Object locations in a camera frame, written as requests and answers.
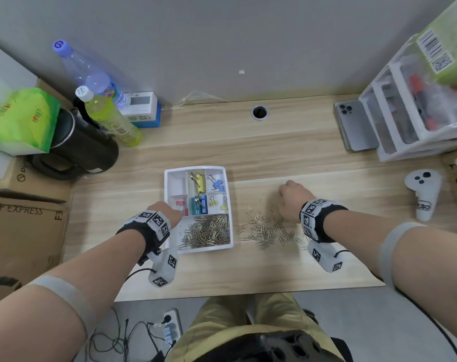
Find black wristband with markers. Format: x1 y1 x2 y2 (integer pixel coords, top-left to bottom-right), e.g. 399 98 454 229
116 210 172 266
299 199 349 244

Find white flat carton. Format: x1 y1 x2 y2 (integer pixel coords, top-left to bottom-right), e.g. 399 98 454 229
0 39 39 179

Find white power strip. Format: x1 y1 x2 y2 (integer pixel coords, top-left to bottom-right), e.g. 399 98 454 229
161 308 183 345

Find yellow drink bottle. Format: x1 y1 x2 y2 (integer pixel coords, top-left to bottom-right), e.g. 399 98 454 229
75 85 143 147

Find white and blue small box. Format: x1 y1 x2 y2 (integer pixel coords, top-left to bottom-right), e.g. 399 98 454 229
121 91 163 129

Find large printed cardboard box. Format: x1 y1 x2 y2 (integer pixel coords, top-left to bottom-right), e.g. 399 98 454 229
0 196 69 310

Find small cardboard box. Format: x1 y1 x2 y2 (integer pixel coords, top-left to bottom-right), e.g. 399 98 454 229
0 78 73 203

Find person's right forearm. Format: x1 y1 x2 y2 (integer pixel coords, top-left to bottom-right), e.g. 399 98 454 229
325 209 457 336

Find person's left forearm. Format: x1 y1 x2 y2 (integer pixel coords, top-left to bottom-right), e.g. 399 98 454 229
0 228 148 362

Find person's khaki trousers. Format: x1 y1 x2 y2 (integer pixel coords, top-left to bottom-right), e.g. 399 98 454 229
166 293 344 362

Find small blue binder clip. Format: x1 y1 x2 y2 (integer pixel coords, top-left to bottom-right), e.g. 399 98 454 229
206 175 225 193

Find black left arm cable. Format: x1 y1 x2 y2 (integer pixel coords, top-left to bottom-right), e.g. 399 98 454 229
124 267 155 282

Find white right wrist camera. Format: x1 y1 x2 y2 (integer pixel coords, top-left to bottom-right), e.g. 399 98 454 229
306 240 344 274

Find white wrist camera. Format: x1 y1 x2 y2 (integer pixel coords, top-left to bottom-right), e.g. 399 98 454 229
306 240 344 274
148 247 179 288

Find person's right hand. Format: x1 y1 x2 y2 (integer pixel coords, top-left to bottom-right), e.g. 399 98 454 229
278 180 316 223

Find clear purple-capped water bottle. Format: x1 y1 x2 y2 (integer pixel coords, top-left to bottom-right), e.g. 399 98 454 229
52 39 132 110

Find black left wristband with markers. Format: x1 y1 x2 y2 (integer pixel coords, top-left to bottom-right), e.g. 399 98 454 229
116 210 172 266

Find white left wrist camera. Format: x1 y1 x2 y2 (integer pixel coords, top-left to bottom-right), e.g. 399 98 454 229
148 247 179 288

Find large yellow binder clip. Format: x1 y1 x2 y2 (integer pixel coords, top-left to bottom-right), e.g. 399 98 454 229
190 172 208 194

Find person's left hand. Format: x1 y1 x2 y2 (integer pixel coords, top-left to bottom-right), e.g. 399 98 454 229
147 201 183 229

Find white handheld controller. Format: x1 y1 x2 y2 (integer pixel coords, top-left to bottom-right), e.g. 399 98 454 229
404 168 443 223

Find pile of silver paper clips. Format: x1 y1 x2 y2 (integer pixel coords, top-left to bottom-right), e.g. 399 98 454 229
177 192 308 250

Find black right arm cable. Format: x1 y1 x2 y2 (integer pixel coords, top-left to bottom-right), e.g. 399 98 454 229
334 250 457 362

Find white compartment tray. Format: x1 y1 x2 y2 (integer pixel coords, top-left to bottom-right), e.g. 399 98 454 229
163 165 235 254

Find clear plastic film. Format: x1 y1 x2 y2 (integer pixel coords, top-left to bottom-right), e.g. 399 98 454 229
179 90 230 107

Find black floor cables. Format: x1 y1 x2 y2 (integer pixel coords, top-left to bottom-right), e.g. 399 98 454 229
87 307 176 362

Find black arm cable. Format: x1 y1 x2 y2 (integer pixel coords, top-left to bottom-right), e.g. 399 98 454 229
334 250 457 362
124 267 155 282

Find black kettle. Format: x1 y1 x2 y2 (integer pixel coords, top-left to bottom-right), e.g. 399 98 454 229
26 107 120 182

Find green tissue pack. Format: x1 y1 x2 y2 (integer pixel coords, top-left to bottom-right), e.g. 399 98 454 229
0 87 62 155

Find black right wristband with markers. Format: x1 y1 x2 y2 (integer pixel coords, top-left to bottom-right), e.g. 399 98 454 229
299 199 349 244

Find grey smartphone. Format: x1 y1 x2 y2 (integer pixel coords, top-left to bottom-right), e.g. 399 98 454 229
334 100 380 153

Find white drawer organizer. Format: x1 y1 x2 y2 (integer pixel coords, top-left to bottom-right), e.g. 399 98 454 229
358 33 457 163

